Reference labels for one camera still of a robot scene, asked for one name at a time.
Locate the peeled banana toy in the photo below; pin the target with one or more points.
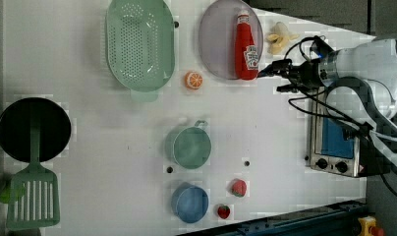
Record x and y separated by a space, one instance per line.
279 38

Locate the silver toaster oven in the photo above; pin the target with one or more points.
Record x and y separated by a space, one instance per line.
337 150

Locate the red plush ketchup bottle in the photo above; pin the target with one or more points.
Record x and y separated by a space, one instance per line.
246 56

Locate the green round toy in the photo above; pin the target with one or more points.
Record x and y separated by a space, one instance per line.
6 194

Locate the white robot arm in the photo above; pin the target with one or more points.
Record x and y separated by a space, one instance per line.
354 101

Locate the green cup with handle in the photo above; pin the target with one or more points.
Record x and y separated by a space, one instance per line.
189 147

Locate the blue cup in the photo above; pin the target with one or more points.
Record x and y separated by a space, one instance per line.
190 203

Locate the green slotted spatula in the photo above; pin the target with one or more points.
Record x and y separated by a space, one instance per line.
34 195

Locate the green perforated colander basket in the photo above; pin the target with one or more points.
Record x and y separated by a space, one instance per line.
140 46

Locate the yellow red emergency button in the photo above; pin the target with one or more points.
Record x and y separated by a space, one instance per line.
369 227

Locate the grey round plate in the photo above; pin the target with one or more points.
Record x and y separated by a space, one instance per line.
217 33

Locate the orange slice toy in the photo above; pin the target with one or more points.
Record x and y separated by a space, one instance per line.
193 80

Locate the black round pan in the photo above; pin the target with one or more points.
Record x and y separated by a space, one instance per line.
55 128

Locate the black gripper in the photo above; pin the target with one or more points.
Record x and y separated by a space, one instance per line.
306 75

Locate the red strawberry toy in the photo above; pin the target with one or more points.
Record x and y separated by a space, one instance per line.
223 212

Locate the blue metal rail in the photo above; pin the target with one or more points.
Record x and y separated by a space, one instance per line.
332 220

